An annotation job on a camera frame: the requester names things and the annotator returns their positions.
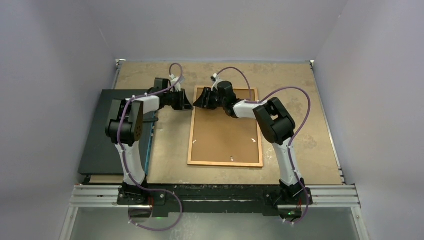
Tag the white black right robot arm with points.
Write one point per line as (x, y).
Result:
(275, 123)

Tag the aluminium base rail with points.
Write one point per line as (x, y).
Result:
(320, 196)

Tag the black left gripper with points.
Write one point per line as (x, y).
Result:
(183, 101)

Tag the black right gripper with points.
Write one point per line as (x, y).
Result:
(204, 103)

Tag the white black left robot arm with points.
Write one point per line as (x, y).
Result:
(124, 126)

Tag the orange wooden picture frame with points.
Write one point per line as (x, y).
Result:
(225, 164)

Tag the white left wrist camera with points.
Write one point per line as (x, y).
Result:
(176, 82)

